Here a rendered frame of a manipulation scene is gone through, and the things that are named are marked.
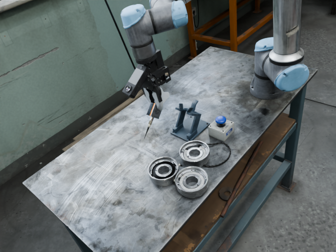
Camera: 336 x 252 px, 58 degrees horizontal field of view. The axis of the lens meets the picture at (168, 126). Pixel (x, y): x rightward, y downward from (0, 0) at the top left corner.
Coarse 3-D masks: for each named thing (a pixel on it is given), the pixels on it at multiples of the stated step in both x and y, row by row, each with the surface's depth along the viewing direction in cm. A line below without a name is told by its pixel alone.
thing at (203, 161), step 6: (186, 144) 109; (192, 144) 109; (204, 144) 107; (180, 150) 107; (192, 150) 108; (198, 150) 107; (180, 156) 104; (198, 156) 104; (186, 162) 103; (192, 162) 102; (198, 162) 102; (204, 162) 103
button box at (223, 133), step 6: (228, 120) 114; (210, 126) 113; (216, 126) 112; (222, 126) 112; (228, 126) 111; (210, 132) 114; (216, 132) 112; (222, 132) 109; (228, 132) 112; (216, 138) 114; (222, 138) 111
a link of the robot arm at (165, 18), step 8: (160, 0) 94; (168, 0) 94; (152, 8) 90; (160, 8) 89; (168, 8) 89; (176, 8) 89; (184, 8) 89; (152, 16) 89; (160, 16) 89; (168, 16) 89; (176, 16) 89; (184, 16) 90; (152, 24) 89; (160, 24) 90; (168, 24) 90; (176, 24) 91; (184, 24) 92; (160, 32) 93
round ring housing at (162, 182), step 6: (162, 156) 105; (156, 162) 105; (174, 162) 104; (150, 168) 103; (156, 168) 103; (162, 168) 104; (168, 168) 103; (150, 174) 101; (162, 174) 100; (168, 174) 100; (174, 174) 98; (156, 180) 98; (162, 180) 97; (168, 180) 98
